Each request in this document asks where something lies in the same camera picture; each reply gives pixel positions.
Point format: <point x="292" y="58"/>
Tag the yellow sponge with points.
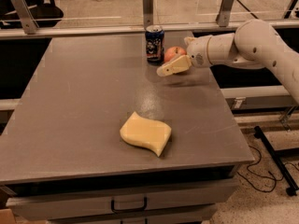
<point x="146" y="133"/>

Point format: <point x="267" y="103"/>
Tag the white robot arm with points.
<point x="255" y="44"/>

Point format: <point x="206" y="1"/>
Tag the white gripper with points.
<point x="198" y="51"/>

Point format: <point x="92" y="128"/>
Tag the blue pepsi can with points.
<point x="154" y="44"/>

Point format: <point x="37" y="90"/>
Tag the right metal rail bracket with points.
<point x="223" y="17"/>

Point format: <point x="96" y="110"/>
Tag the black stand leg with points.
<point x="276" y="155"/>

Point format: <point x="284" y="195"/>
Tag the middle metal rail bracket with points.
<point x="147" y="12"/>

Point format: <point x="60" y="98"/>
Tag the metal rail bracket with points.
<point x="28" y="23"/>
<point x="223" y="17"/>
<point x="147" y="12"/>

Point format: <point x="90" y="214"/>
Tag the left metal rail bracket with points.
<point x="28" y="23"/>

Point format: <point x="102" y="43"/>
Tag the black drawer handle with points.
<point x="129" y="206"/>

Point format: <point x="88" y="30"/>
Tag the red apple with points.
<point x="172" y="52"/>

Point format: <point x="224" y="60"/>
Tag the horizontal metal rail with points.
<point x="9" y="34"/>

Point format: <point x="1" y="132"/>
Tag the black office chair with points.
<point x="45" y="12"/>

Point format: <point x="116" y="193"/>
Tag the grey cabinet drawer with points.
<point x="91" y="203"/>

